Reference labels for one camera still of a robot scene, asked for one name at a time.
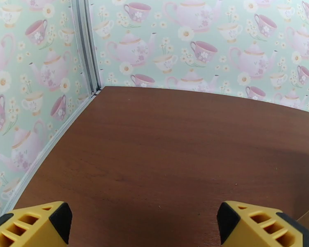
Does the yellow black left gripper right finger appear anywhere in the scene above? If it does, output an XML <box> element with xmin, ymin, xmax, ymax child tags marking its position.
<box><xmin>216</xmin><ymin>200</ymin><xmax>309</xmax><ymax>247</ymax></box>

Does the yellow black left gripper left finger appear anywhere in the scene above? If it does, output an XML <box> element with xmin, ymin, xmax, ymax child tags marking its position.
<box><xmin>0</xmin><ymin>201</ymin><xmax>73</xmax><ymax>247</ymax></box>

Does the aluminium corner post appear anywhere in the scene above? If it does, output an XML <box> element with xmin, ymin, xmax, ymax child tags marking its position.
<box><xmin>70</xmin><ymin>0</ymin><xmax>103</xmax><ymax>97</ymax></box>

